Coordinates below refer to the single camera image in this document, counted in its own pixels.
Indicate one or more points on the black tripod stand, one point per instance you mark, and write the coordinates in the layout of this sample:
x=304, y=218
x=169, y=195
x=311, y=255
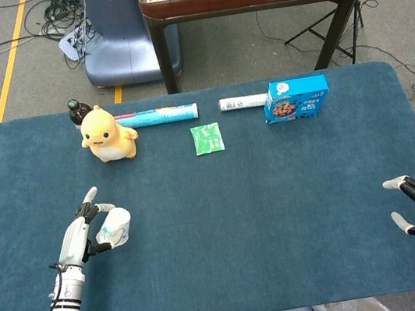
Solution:
x=353, y=26

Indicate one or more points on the yellow plush dinosaur toy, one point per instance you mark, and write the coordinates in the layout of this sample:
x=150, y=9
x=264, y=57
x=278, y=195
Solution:
x=107, y=135

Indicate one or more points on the light blue wrap roll box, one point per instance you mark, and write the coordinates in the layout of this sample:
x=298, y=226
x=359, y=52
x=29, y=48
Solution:
x=162, y=116

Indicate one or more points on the blue cookie box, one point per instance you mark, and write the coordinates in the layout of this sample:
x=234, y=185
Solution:
x=297, y=99

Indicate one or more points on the blue felt table mat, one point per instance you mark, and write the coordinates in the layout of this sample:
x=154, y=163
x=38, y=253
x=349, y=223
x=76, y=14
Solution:
x=241, y=217

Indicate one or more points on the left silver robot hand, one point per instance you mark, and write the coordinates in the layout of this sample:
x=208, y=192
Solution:
x=73, y=242

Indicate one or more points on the white printed roll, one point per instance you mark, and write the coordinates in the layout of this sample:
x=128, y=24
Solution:
x=242, y=102

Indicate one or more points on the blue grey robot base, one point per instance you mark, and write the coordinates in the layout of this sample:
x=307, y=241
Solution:
x=118, y=39

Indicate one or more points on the green sachet packet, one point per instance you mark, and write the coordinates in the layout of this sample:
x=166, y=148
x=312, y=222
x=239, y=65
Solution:
x=208, y=139

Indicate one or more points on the white power strip with plugs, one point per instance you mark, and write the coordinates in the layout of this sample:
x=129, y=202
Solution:
x=73, y=42

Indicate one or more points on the dark bottle with cap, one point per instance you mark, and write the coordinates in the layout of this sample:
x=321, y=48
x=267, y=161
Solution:
x=76, y=111

